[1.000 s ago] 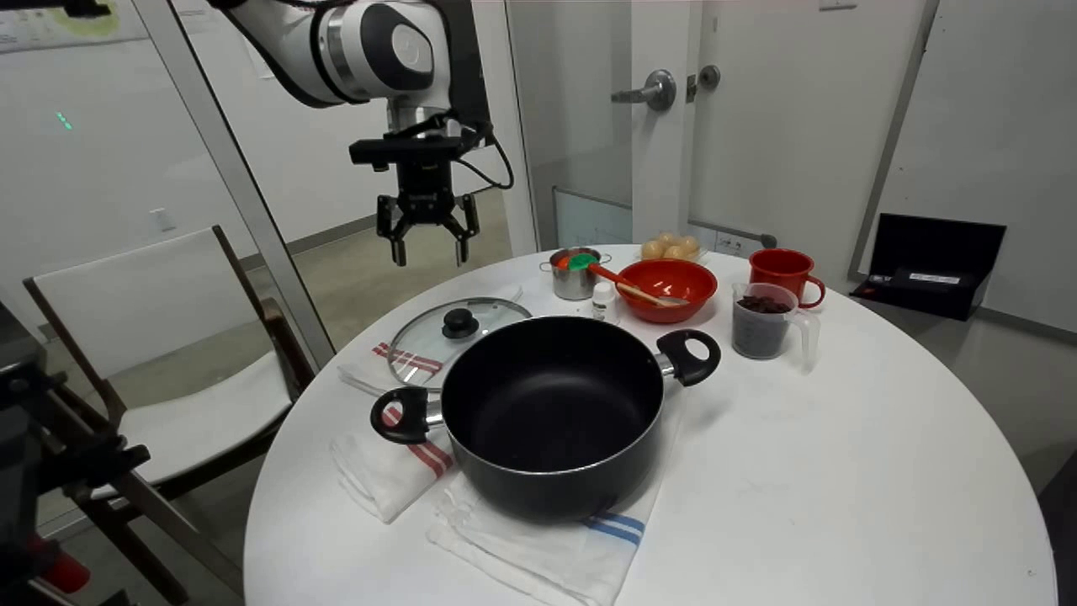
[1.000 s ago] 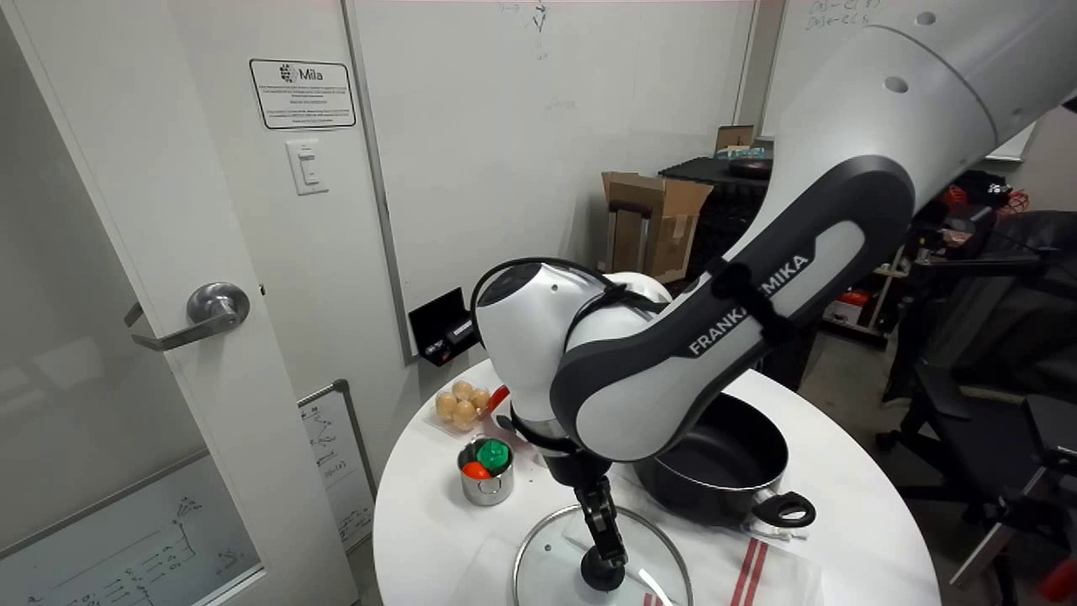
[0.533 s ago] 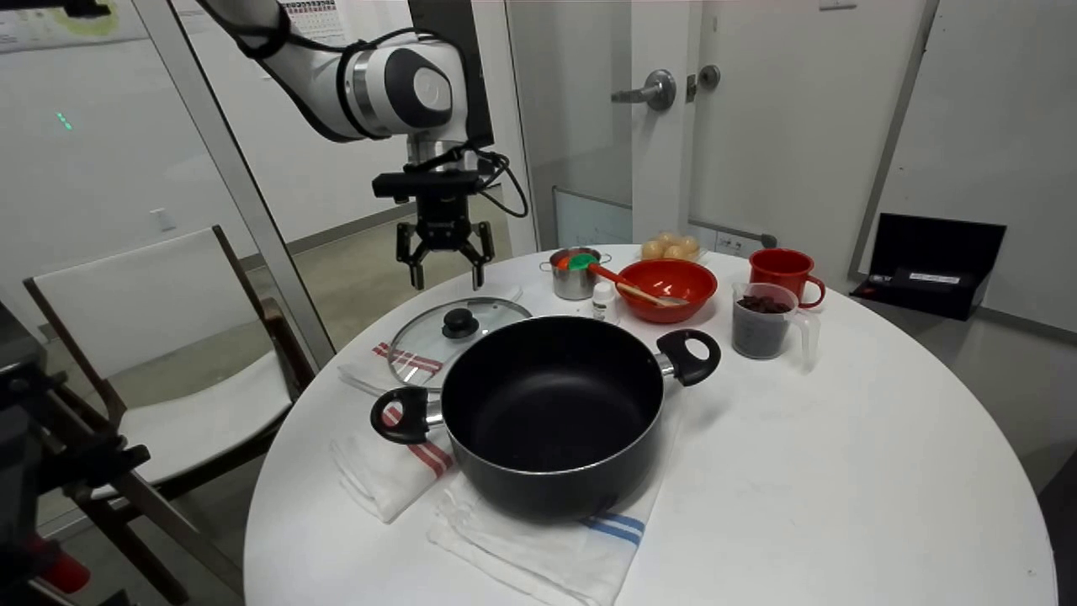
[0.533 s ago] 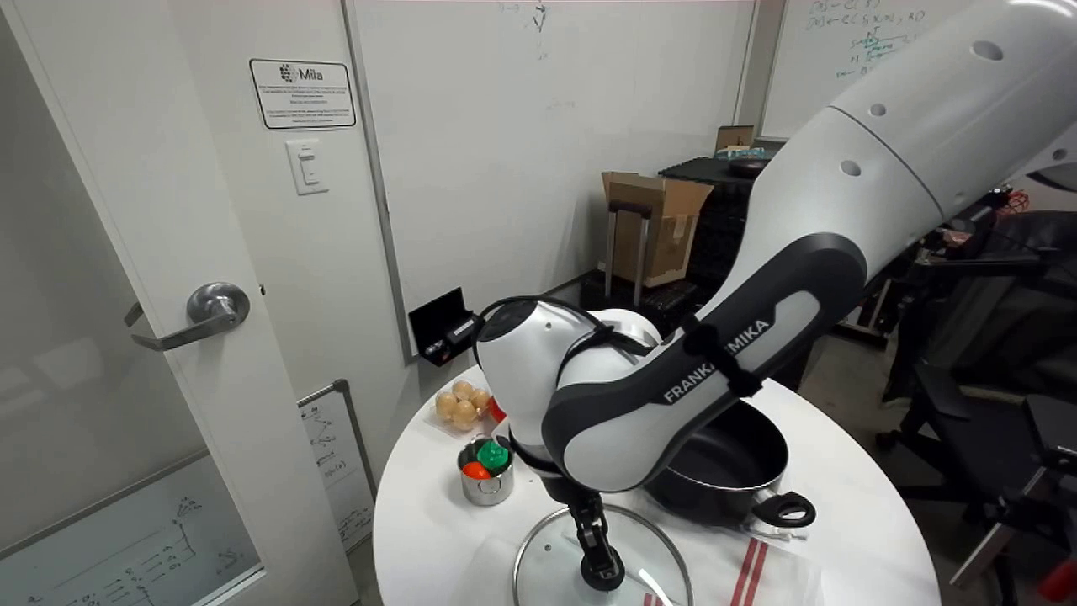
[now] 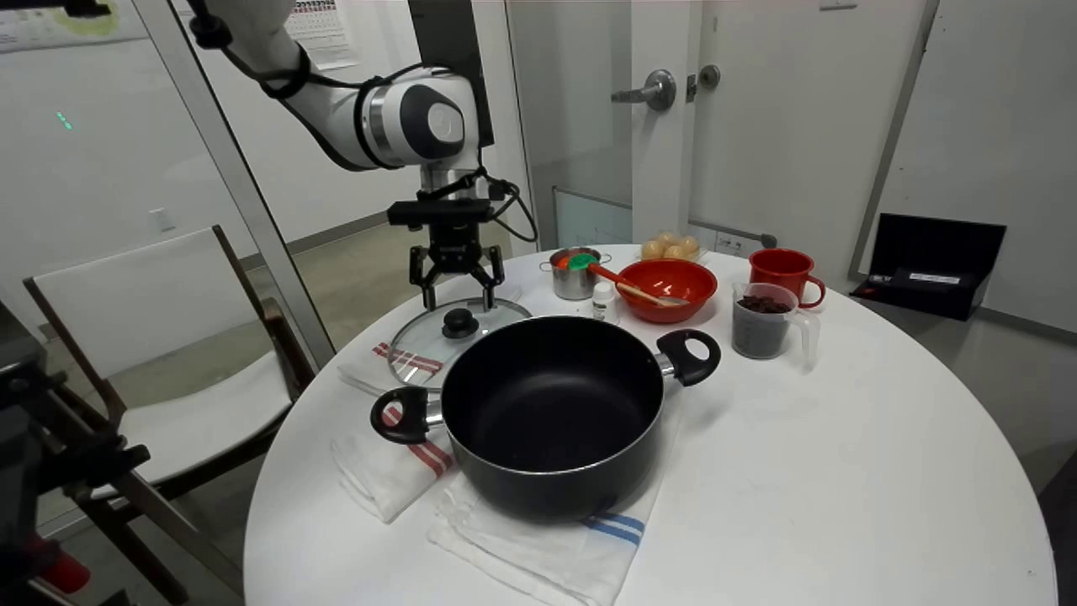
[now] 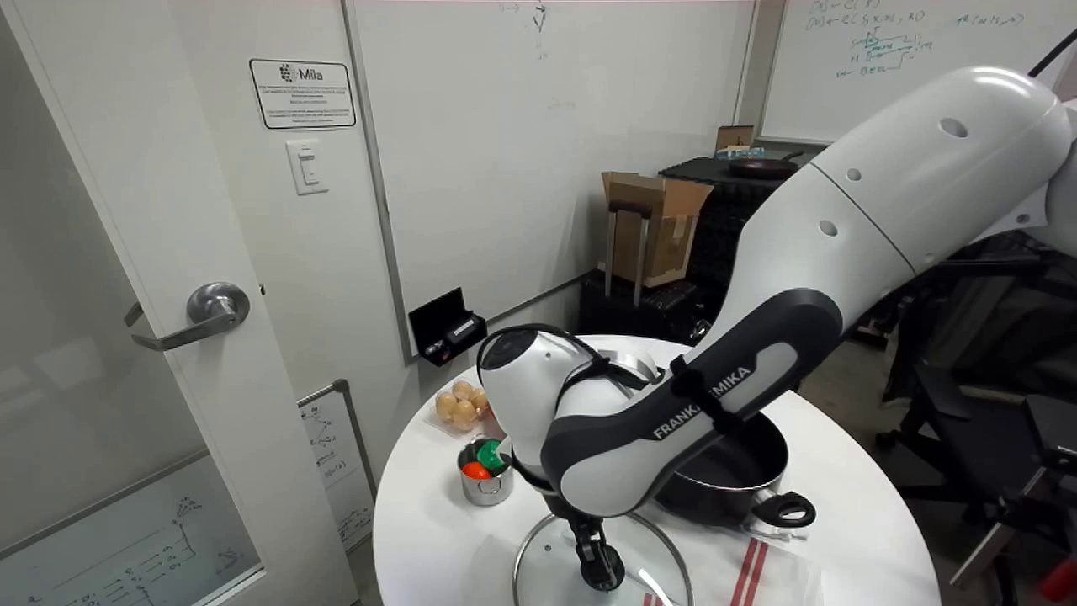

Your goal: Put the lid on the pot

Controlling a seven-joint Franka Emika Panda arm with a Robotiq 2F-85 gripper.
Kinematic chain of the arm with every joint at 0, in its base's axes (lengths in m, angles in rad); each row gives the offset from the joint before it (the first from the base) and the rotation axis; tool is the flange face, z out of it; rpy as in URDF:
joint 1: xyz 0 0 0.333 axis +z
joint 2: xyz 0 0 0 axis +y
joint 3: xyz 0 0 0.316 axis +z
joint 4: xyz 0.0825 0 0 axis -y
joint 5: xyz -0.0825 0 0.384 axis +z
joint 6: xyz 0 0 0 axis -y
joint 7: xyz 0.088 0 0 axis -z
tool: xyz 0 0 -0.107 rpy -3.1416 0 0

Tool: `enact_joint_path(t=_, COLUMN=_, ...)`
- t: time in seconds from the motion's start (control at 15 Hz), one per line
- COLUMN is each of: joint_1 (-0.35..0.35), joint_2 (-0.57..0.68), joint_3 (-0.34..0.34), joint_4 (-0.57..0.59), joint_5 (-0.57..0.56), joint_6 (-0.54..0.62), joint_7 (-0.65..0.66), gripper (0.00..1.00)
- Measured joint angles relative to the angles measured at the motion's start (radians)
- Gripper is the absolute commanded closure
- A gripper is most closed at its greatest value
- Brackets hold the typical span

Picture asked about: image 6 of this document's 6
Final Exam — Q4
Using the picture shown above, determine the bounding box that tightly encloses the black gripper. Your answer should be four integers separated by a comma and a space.
510, 445, 631, 596

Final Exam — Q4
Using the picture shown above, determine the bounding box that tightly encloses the glass lid with black knob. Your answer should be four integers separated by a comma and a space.
510, 508, 696, 606

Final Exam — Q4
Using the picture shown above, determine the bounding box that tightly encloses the metal cup with colourful items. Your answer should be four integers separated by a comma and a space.
455, 436, 519, 512

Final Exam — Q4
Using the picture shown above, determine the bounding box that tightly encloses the black whiteboard eraser tray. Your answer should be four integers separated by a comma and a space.
403, 287, 492, 370

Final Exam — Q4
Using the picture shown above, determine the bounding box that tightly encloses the brown cardboard box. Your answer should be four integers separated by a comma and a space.
596, 168, 717, 294

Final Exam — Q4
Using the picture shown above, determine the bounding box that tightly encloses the black cabinet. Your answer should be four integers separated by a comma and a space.
577, 137, 832, 346

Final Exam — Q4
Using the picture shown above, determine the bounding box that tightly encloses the black office chair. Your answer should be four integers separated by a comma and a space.
872, 228, 1077, 593

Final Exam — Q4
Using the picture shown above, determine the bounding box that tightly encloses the white door with glass pane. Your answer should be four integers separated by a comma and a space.
0, 0, 365, 606

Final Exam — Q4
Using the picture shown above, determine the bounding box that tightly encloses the black pot with loop handles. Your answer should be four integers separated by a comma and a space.
653, 409, 821, 533

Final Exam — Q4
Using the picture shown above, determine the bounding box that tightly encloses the paper notice on wall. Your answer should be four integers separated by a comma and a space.
294, 376, 380, 553

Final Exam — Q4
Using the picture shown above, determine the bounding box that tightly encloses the white wall whiteboard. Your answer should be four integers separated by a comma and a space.
338, 0, 762, 364

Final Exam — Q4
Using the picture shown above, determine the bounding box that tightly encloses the silver door lever handle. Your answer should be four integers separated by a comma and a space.
122, 281, 253, 353

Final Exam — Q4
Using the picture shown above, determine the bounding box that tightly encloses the white light switch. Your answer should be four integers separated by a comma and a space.
284, 134, 335, 198

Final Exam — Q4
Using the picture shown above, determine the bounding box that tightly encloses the white wall sign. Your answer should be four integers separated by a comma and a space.
245, 53, 362, 134

